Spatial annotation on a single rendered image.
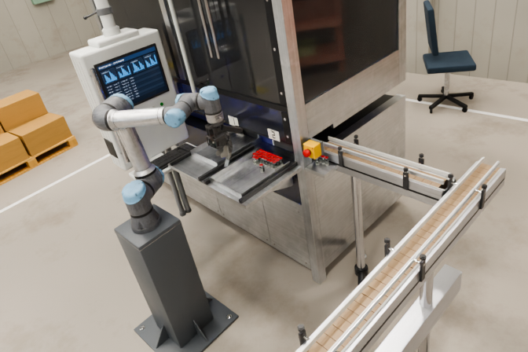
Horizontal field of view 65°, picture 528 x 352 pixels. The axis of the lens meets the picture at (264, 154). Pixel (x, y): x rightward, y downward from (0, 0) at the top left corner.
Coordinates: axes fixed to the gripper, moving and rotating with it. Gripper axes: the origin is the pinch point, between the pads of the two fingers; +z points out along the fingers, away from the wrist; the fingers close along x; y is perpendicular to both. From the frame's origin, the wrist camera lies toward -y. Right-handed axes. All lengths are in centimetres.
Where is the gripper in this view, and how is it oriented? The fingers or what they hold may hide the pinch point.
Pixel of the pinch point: (229, 156)
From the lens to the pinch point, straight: 196.4
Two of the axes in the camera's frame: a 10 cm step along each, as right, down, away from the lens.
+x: 6.8, 2.7, -6.8
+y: -7.1, 4.5, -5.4
